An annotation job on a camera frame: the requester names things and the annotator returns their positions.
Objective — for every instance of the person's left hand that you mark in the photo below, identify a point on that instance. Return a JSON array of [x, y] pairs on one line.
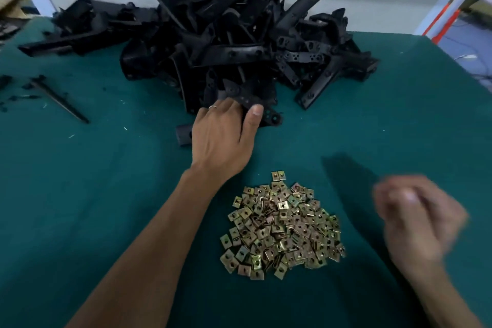
[[219, 139]]

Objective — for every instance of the person's right hand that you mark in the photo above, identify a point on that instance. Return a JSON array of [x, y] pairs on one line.
[[419, 220]]

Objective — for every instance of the black plastic bracket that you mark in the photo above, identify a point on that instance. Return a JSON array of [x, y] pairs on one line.
[[267, 116]]

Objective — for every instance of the pile of black plastic brackets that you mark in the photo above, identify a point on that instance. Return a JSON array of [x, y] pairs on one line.
[[223, 39]]

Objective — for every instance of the pile of brass clip nuts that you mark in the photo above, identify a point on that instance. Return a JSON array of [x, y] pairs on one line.
[[281, 228]]

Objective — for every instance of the person's left forearm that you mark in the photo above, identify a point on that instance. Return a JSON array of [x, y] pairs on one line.
[[146, 262]]

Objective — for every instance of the green table cloth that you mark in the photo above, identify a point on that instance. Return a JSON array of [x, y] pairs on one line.
[[77, 185]]

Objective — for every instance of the thin black plastic strip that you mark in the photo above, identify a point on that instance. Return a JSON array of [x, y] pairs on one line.
[[58, 99]]

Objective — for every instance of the small black plastic scrap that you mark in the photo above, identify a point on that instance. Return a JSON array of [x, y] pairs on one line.
[[4, 81]]

